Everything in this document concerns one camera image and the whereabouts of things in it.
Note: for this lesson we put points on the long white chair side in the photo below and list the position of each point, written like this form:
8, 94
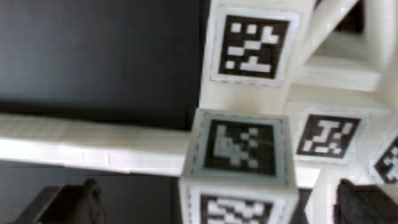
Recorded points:
351, 57

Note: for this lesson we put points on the white cube with hole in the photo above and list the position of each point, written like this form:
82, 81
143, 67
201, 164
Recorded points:
237, 182

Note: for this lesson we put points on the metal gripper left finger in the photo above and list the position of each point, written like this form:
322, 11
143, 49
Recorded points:
66, 205

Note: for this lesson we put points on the white U-shaped border frame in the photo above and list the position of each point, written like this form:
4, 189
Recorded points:
95, 146

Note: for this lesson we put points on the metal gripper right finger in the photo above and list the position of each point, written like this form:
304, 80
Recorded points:
365, 206

